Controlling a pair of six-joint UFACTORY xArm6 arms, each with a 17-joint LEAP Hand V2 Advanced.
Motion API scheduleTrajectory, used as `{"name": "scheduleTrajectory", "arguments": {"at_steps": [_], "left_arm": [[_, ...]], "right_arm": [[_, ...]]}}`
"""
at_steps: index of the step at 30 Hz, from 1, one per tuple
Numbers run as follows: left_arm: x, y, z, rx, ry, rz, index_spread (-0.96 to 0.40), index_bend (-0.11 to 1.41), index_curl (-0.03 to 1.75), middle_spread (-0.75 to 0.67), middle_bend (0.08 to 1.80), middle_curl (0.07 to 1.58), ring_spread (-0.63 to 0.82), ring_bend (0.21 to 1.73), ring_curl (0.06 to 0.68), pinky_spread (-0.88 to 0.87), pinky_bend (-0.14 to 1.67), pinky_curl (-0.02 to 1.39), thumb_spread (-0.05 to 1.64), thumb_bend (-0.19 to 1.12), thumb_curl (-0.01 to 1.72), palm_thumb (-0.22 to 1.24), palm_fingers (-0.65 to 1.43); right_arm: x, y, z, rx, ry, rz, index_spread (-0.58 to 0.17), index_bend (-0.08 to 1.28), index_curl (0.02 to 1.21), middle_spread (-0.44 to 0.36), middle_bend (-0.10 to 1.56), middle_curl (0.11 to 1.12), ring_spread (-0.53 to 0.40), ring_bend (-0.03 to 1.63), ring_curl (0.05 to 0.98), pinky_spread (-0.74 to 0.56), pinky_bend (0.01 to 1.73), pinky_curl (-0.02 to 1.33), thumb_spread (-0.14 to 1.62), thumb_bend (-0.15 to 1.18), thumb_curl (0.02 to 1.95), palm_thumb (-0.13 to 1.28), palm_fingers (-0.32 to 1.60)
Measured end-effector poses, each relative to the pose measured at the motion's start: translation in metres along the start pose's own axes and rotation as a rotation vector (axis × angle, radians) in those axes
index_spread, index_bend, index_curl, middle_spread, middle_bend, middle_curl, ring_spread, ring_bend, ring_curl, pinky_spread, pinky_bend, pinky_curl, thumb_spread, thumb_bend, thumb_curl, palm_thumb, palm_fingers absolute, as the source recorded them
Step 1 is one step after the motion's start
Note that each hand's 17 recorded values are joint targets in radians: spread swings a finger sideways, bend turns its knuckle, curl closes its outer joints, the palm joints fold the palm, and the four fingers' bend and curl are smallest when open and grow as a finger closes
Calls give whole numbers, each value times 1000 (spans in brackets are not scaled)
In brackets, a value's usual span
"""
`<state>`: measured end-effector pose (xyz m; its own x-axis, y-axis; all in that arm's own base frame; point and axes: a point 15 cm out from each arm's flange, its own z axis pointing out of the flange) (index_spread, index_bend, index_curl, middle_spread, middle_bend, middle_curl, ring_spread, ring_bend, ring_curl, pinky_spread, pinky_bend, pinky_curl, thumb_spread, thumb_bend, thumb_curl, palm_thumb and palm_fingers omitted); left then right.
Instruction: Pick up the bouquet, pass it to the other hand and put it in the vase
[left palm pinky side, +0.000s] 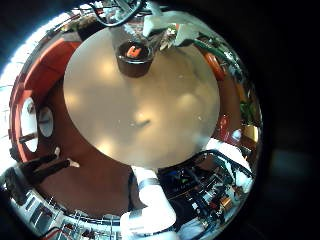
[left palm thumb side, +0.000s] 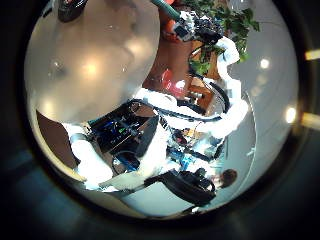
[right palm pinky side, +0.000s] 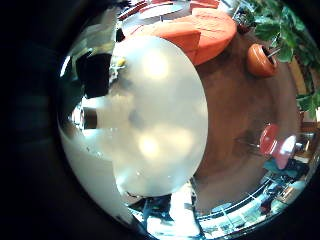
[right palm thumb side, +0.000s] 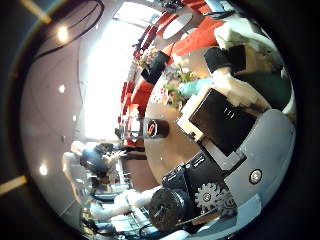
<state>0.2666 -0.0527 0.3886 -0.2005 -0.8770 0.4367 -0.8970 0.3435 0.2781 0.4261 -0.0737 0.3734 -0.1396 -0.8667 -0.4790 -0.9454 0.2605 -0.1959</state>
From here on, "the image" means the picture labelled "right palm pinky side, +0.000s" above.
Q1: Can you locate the round orange plant pot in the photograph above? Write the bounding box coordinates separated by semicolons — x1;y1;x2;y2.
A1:
247;43;280;79

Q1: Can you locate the large green leafy plant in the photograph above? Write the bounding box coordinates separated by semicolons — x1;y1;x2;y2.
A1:
233;0;320;119

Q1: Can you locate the orange sofa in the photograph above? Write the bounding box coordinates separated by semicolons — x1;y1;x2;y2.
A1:
133;8;238;67

